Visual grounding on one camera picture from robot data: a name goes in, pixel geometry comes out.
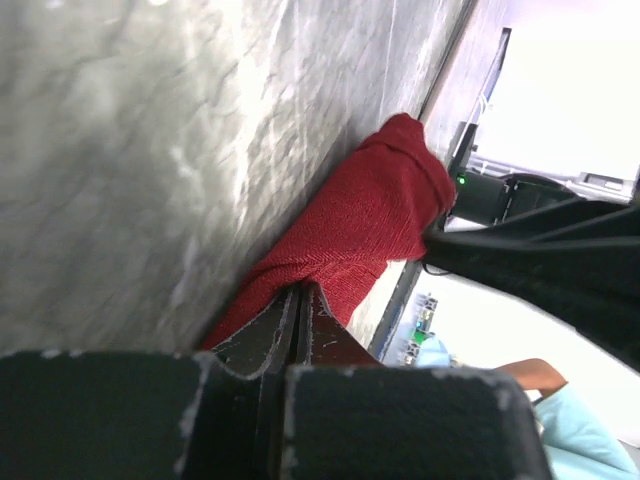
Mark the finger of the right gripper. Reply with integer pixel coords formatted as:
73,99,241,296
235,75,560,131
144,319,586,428
423,200,639,370

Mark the dark red cloth napkin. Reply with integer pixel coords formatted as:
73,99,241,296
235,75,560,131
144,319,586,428
200,113,456,349

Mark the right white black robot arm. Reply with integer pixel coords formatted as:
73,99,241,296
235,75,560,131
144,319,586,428
422,172,639,370

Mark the person in light blue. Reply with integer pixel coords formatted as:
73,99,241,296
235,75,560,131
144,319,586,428
414,334,640,480

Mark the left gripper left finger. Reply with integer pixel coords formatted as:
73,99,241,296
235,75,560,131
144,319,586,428
1,287,300,479

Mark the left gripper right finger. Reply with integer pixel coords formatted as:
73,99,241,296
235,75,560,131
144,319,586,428
284,287,551,479

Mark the aluminium extrusion rail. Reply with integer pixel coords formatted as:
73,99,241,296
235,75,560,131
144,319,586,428
368,263,438,366

